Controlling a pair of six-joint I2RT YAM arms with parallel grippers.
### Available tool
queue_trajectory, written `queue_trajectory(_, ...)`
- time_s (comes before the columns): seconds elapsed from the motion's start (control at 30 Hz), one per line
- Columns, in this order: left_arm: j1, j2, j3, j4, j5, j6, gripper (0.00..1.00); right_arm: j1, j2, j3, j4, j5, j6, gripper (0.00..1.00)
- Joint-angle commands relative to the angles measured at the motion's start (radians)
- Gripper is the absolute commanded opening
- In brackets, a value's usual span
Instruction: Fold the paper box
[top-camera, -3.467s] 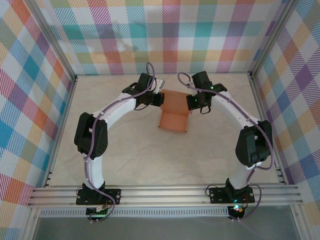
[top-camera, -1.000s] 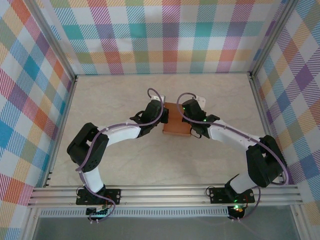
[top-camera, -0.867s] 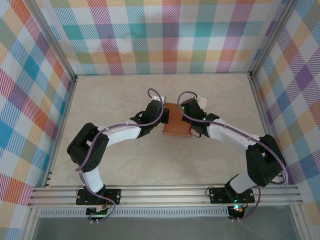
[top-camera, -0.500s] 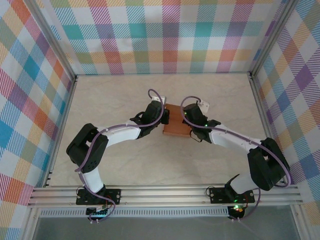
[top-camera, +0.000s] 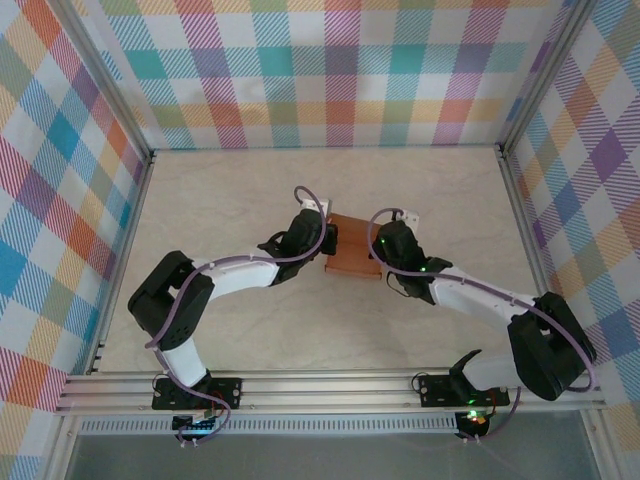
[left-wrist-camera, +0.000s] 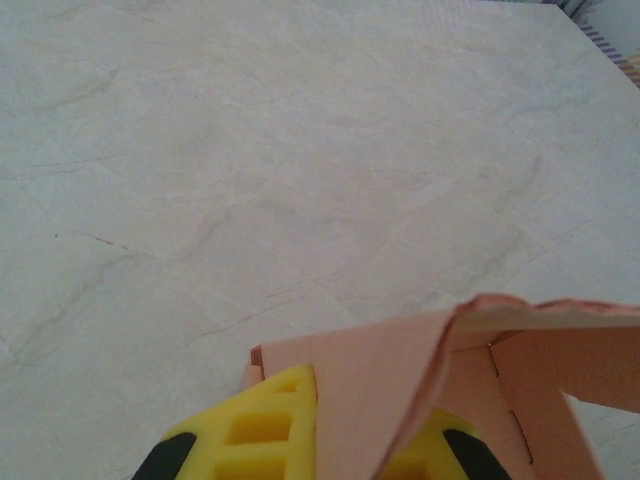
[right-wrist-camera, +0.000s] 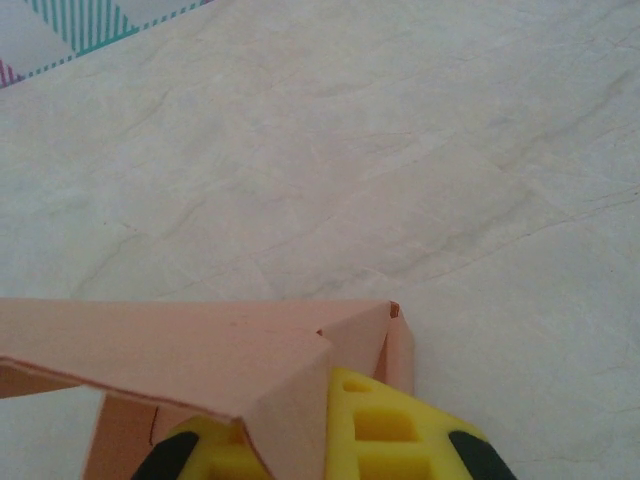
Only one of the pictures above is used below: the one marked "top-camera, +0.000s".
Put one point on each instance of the circuit board with green lights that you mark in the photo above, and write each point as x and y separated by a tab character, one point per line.
192	426

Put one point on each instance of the long aluminium mounting rail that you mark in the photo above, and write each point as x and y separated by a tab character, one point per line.
325	390

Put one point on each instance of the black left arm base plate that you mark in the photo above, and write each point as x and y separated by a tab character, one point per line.
232	387

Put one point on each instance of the aluminium side rail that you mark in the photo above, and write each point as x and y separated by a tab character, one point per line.
514	190
131	225

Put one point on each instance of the aluminium frame post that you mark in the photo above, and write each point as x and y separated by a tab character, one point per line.
109	82
544	75

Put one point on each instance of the black controller with yellow label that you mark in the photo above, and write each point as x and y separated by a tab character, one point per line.
475	421

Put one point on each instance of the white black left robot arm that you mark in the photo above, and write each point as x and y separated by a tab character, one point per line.
240	275

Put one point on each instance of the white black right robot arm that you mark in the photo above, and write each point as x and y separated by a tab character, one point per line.
475	300

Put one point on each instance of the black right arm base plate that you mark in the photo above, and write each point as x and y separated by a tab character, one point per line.
435	392

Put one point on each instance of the aluminium frame leg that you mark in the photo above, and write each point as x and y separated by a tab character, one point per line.
602	447
59	447

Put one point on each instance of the orange paper box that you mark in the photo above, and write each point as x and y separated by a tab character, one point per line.
352	250

